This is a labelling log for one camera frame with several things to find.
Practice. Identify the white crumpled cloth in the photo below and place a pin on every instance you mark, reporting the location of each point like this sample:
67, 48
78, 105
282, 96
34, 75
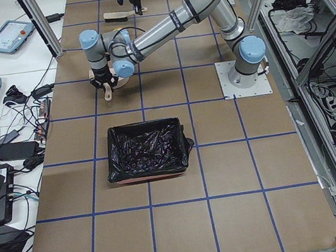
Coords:
296, 20

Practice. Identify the beige dustpan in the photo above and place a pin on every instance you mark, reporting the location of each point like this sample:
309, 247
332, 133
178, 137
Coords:
107, 88

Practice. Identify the upper teach pendant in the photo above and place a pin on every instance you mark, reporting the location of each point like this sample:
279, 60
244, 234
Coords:
13, 34

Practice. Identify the black power adapter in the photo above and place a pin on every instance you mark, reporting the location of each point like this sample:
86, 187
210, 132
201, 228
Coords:
18, 151

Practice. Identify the aluminium frame post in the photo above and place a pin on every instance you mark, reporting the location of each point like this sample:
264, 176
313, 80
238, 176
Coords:
36, 16

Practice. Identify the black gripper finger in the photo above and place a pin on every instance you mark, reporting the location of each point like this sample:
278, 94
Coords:
140, 12
135, 9
113, 81
96, 83

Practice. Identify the bin with black bag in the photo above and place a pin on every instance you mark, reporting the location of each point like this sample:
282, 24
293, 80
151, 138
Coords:
147, 150

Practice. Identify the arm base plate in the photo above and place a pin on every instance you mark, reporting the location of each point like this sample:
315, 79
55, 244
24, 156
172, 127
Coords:
235, 85

